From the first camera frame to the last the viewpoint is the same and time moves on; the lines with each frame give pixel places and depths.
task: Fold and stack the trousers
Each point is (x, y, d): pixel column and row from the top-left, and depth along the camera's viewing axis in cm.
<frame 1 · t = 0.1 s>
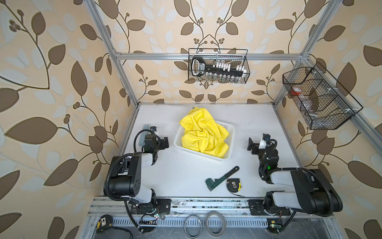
left hand: (157, 137, 95), fingers open
right hand: (258, 139, 89), fingers open
yellow trousers: (202, 133, 91), point 12 cm above the table
white plastic basket: (229, 140, 97), point 3 cm above the table
black tape measure: (234, 184, 80), point 3 cm above the table

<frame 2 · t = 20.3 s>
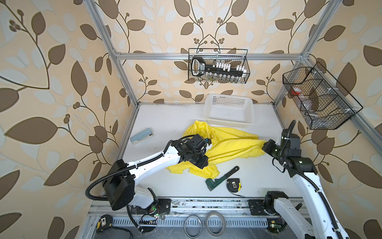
left hand: (205, 161, 78), fingers open
right hand: (264, 144, 78), fingers closed
yellow trousers: (225, 145, 90), point 8 cm above the table
white plastic basket: (229, 110, 118), on the table
the other named things where they were.

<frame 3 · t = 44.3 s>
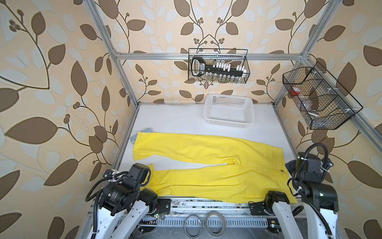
left hand: (136, 174, 69), fingers open
right hand: (293, 165, 67), fingers open
yellow trousers: (256, 172, 86), on the table
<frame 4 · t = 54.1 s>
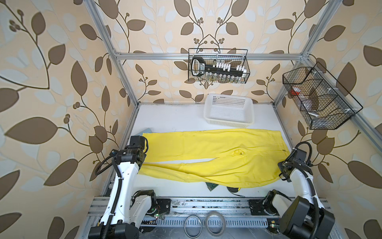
left hand: (134, 160, 76), fingers closed
right hand: (285, 170, 83), fingers closed
yellow trousers: (228, 158, 93), on the table
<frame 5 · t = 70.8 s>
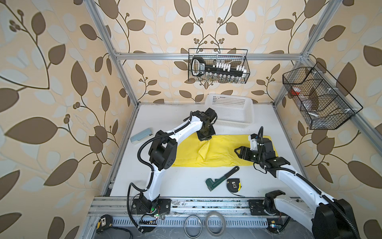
left hand: (210, 136, 90), fingers closed
right hand: (239, 151, 85), fingers open
yellow trousers: (219, 151, 95), on the table
